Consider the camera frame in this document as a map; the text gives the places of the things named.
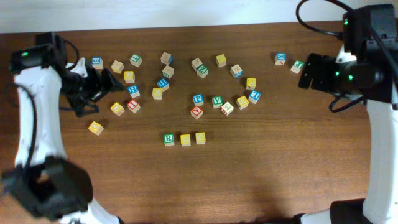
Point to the yellow O block lowest left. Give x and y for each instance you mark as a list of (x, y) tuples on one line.
[(96, 128)]

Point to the blue h block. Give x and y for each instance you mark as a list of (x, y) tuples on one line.
[(163, 84), (133, 91)]

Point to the wood block green side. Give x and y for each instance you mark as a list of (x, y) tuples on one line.
[(168, 71)]

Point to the wood block blue D side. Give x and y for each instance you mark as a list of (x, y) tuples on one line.
[(166, 58)]

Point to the green R block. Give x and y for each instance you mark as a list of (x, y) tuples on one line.
[(169, 139)]

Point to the green V block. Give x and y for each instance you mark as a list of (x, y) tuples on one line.
[(217, 102)]

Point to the yellow O block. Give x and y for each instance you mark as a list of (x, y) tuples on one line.
[(117, 109)]

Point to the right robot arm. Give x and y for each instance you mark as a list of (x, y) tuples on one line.
[(364, 71)]

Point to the blue I block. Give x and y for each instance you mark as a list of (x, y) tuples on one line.
[(254, 96)]

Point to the green J block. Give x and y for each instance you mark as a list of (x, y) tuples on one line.
[(297, 66)]

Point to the blue H block centre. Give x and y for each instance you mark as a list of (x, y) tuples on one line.
[(163, 84)]

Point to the blue H block left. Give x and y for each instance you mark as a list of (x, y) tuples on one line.
[(133, 91)]

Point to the white picture block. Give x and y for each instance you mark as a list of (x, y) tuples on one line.
[(227, 108)]

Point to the blue P block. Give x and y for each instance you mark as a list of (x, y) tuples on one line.
[(198, 100)]

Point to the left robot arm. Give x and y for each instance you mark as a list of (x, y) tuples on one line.
[(44, 182)]

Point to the green Z block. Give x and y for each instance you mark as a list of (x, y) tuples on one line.
[(202, 71)]

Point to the yellow block top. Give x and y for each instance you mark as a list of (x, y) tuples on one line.
[(221, 60)]

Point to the yellow G block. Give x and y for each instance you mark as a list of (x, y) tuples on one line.
[(129, 76)]

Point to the plain wood yellow-side block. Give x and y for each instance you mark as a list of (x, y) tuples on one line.
[(117, 67)]

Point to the wood block blue D front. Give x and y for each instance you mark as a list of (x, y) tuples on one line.
[(236, 71)]

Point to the blue X block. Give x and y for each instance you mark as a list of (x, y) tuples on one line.
[(280, 58)]

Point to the yellow S block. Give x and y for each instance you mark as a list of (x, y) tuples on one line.
[(185, 140)]

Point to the red I block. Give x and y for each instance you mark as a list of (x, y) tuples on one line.
[(133, 105)]

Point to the yellow E block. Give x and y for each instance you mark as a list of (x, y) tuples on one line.
[(242, 102)]

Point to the plain wood block top centre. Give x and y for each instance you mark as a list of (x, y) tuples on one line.
[(196, 63)]

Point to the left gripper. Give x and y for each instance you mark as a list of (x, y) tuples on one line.
[(102, 88)]

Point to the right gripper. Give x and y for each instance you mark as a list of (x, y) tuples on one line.
[(319, 64)]

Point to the green L block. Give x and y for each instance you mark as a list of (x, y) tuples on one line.
[(135, 60)]

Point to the blue block far left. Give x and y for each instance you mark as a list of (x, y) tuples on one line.
[(97, 63)]

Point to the red V block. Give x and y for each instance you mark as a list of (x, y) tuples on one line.
[(196, 112)]

